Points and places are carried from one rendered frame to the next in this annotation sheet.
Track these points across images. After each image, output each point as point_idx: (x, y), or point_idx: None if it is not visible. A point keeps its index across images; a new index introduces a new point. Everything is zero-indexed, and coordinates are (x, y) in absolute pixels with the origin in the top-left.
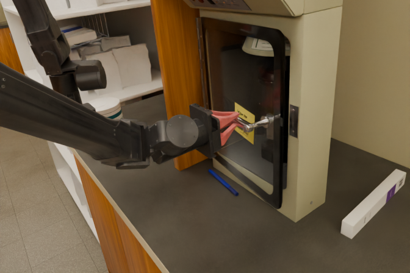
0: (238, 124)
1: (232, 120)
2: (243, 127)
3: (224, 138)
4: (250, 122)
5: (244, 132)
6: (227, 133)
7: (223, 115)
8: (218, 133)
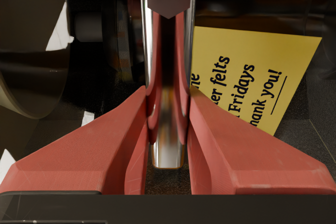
0: (167, 64)
1: (164, 115)
2: (162, 11)
3: (244, 151)
4: (211, 53)
5: (269, 88)
6: (214, 133)
7: (136, 169)
8: (161, 215)
